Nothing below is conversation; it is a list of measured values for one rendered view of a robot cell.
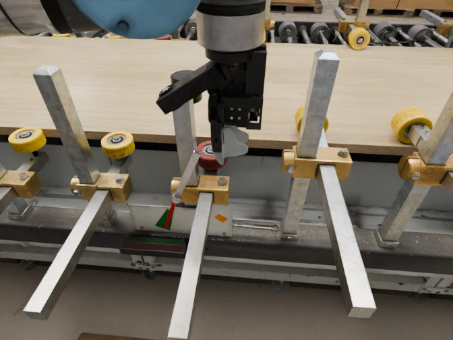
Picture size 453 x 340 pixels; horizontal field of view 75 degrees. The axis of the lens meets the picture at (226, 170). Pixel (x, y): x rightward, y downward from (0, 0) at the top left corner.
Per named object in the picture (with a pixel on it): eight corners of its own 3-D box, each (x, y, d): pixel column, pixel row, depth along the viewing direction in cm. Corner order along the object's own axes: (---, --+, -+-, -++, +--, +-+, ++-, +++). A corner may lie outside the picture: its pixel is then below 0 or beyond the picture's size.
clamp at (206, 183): (228, 206, 70) (228, 190, 66) (172, 202, 71) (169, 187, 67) (229, 189, 74) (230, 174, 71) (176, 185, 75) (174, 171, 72)
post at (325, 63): (294, 240, 77) (341, 54, 46) (282, 239, 77) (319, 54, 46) (294, 229, 80) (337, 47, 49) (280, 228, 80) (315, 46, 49)
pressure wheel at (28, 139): (61, 166, 84) (45, 133, 77) (31, 179, 80) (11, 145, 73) (51, 154, 89) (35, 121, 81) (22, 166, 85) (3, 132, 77)
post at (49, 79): (114, 236, 83) (48, 70, 52) (103, 235, 84) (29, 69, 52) (119, 227, 86) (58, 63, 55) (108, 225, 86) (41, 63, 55)
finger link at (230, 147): (246, 175, 52) (249, 131, 46) (213, 173, 52) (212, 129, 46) (247, 164, 54) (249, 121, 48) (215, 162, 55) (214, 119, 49)
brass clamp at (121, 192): (126, 204, 72) (121, 189, 69) (73, 200, 73) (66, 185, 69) (134, 187, 77) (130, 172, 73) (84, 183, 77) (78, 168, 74)
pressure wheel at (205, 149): (226, 193, 76) (226, 158, 69) (195, 191, 77) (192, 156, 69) (228, 173, 82) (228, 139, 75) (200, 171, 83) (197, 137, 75)
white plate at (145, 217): (231, 237, 77) (232, 212, 71) (135, 230, 79) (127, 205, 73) (231, 235, 78) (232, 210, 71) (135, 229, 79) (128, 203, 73)
